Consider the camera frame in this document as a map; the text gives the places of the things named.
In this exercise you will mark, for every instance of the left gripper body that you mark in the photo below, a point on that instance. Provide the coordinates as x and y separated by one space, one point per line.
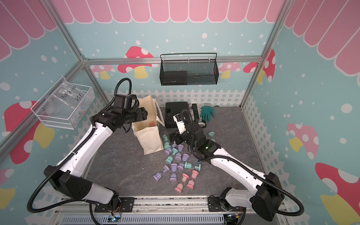
131 116

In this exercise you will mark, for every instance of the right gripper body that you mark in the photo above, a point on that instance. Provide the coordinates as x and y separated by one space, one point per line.
180 138

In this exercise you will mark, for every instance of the cream canvas tote bag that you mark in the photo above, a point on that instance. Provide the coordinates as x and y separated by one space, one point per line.
149 137

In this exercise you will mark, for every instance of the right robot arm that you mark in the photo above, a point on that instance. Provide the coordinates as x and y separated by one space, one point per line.
266 195

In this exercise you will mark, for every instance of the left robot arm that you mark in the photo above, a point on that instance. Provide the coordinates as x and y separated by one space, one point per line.
67 176

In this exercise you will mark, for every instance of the purple hourglass top cluster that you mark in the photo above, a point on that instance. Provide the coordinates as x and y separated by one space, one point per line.
178 147

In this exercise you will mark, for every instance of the green hourglass far right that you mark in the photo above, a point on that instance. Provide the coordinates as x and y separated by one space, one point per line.
211 135

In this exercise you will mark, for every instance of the green hourglass near bag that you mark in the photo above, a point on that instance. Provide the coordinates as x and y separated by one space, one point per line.
166 143

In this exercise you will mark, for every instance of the green hourglass lying right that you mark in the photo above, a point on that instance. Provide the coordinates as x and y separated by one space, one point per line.
190 166

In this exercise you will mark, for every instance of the green hourglass centre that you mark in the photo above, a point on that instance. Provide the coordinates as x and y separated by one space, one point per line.
171 157

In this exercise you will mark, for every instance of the purple hourglass bottom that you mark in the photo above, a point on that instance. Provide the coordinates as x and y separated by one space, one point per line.
173 177

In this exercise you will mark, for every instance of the plastic bag in bin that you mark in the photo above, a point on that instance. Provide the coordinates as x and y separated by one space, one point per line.
70 98

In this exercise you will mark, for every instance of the black bit holder strip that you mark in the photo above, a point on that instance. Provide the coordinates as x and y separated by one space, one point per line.
195 113

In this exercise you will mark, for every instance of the green rubber glove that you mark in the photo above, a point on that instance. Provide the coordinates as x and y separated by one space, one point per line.
207 113

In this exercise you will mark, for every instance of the black plastic case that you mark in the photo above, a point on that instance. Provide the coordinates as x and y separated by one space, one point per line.
172 109

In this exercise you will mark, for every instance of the black box in basket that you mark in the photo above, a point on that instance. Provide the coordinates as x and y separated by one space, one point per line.
169 78

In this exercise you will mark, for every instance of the black wire mesh basket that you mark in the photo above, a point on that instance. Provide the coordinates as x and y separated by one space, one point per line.
202 68

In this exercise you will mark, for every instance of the clear plastic wall bin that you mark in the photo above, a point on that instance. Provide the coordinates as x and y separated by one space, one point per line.
63 104

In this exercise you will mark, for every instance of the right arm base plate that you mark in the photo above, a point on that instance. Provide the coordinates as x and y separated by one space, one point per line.
216 204

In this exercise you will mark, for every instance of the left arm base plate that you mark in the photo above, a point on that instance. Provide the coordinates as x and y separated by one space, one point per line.
118 204

